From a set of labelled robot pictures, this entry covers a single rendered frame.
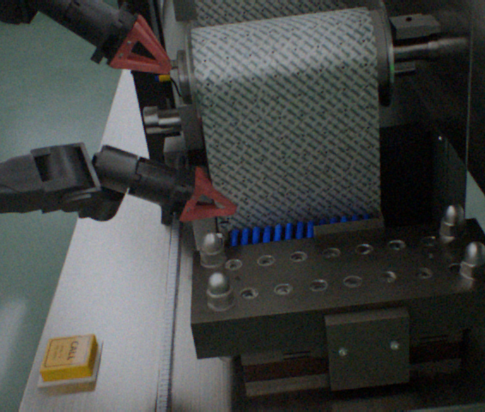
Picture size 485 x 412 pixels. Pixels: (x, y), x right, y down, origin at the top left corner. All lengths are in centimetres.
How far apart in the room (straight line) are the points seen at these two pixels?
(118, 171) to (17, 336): 178
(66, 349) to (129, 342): 9
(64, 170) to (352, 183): 39
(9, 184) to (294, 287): 38
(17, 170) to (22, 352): 172
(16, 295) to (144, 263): 169
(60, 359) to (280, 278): 34
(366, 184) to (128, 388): 43
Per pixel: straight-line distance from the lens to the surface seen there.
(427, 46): 103
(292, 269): 97
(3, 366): 261
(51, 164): 97
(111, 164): 99
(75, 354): 108
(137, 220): 139
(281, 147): 100
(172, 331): 110
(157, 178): 99
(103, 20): 100
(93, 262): 130
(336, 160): 101
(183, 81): 98
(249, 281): 96
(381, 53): 98
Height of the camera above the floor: 160
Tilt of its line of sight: 30 degrees down
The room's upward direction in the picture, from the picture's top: 8 degrees counter-clockwise
